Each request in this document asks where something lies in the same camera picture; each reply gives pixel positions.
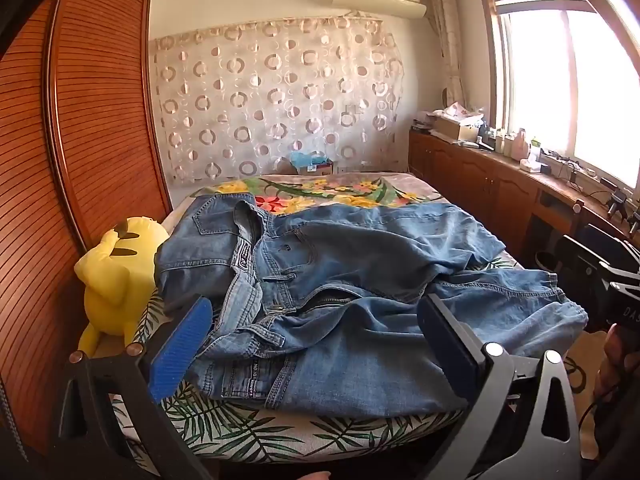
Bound blue denim pants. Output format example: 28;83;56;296
154;192;589;418

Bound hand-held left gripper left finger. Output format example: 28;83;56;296
57;295;213;480

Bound circle patterned curtain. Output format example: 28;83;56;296
150;12;407;184

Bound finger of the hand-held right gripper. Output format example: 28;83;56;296
582;222;640;267
562;235;628;288

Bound open cardboard box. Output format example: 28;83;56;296
432;114;482;142

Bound wooden slatted wardrobe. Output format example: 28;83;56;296
0;0;174;461

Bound leaf print bedsheet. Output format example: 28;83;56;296
107;247;526;463

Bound floral blanket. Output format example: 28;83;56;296
187;172;447;217

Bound beige window curtain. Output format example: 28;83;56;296
427;0;469;111

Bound long wooden cabinet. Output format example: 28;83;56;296
407;127;640;281

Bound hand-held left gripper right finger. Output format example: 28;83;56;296
416;292;581;480

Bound yellow plush toy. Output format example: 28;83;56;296
75;216;171;357

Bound cardboard box with blue bag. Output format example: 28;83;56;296
287;150;335;176

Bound person's right hand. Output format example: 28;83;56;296
594;324;628;403

